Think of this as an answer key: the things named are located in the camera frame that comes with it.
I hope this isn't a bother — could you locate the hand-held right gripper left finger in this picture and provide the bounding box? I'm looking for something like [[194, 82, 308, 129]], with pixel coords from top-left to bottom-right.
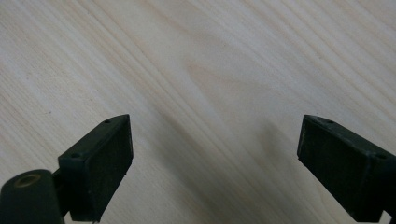
[[57, 113, 134, 224]]

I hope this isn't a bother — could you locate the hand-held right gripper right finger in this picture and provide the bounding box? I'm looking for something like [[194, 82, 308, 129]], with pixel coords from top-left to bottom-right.
[[296, 114, 396, 224]]

